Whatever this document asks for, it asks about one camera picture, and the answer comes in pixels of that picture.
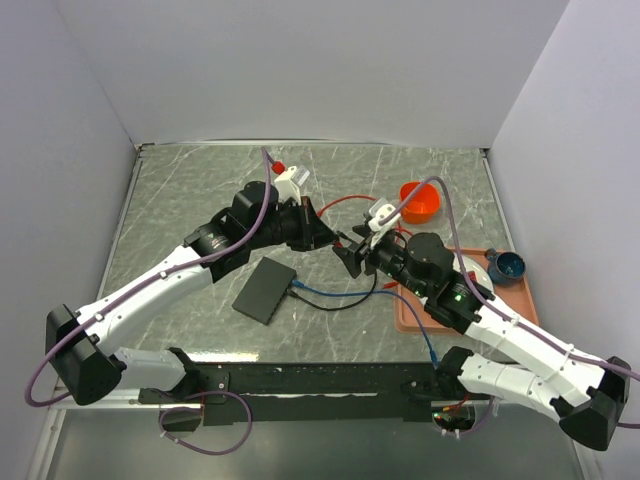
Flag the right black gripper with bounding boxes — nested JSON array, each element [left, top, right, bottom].
[[331, 223, 430, 298]]

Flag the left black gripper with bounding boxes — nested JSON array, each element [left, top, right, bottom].
[[249, 197, 339, 253]]

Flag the black ethernet cable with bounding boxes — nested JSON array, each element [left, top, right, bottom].
[[288, 269, 378, 313]]

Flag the black network switch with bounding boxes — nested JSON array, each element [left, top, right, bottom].
[[232, 257, 297, 326]]

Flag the blue ethernet cable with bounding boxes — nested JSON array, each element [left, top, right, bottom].
[[292, 280, 440, 369]]

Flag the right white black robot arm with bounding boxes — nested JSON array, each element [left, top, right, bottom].
[[332, 226, 636, 451]]

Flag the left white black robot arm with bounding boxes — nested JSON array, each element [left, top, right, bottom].
[[46, 181, 337, 406]]

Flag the orange plastic cup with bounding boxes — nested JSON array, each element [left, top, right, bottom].
[[401, 184, 441, 225]]

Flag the salmon pink tray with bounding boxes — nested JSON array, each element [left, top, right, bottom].
[[394, 248, 539, 336]]

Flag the white strawberry plate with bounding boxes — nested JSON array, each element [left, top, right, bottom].
[[461, 249, 495, 294]]

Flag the blue ceramic mug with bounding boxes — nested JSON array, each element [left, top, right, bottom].
[[484, 248, 526, 286]]

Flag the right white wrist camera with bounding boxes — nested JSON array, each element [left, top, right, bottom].
[[367, 198, 401, 248]]

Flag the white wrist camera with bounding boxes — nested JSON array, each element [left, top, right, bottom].
[[271, 161, 310, 204], [367, 198, 401, 248]]

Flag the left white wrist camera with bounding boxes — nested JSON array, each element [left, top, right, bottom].
[[271, 161, 310, 204]]

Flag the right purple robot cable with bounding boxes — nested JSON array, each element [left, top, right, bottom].
[[379, 175, 640, 437]]

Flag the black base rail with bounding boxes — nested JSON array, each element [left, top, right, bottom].
[[138, 362, 466, 426]]

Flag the aluminium frame rail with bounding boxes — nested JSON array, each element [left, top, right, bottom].
[[48, 376, 142, 410]]

